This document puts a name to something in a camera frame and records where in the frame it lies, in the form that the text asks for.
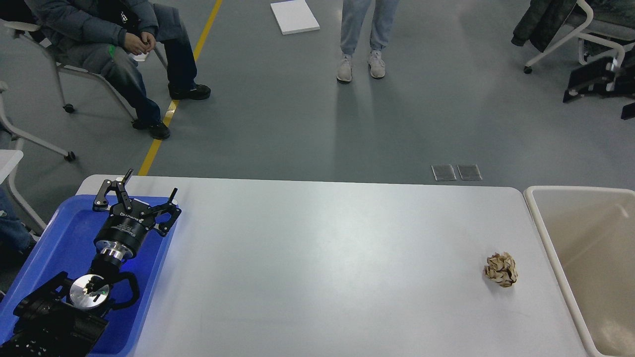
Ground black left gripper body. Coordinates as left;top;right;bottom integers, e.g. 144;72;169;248
94;197;169;260

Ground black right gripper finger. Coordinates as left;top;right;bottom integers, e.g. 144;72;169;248
563;57;618;103

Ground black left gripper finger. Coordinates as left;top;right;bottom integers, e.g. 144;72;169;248
92;169;134;214
149;187;182;237

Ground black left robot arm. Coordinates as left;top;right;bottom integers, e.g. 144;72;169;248
1;172;181;357

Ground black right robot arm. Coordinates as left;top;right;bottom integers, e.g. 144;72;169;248
563;49;635;103

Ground white chair with dark coat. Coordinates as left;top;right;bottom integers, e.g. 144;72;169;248
523;0;634;74

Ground blue plastic tray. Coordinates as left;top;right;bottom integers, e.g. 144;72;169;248
0;194;173;357

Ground white chair at left edge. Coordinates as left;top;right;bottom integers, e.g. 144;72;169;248
0;81;76;162

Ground dark coat on chair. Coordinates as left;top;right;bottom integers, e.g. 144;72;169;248
511;0;576;52

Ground person in jeans left edge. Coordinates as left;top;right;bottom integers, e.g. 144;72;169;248
0;189;40;258

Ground white table at left edge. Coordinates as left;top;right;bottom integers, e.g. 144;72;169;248
0;149;46;234

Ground beige plastic bin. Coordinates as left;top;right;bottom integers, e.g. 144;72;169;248
524;186;635;357

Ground right floor metal plate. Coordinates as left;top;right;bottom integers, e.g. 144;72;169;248
457;164;483;181

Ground floor metal plate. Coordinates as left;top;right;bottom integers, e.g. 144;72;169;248
431;164;457;181
457;164;483;181

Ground seated person grey jacket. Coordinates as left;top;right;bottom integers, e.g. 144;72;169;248
26;0;211;140

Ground left floor metal plate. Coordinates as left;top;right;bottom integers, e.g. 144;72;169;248
431;164;457;181

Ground white chair under person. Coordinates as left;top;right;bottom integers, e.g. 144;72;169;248
1;20;141;130

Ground crumpled brown paper ball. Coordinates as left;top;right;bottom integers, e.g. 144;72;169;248
483;252;518;288

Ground white flat board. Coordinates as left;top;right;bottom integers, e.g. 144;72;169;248
270;0;320;35

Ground standing person grey trousers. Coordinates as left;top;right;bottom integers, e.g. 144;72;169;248
336;0;400;83

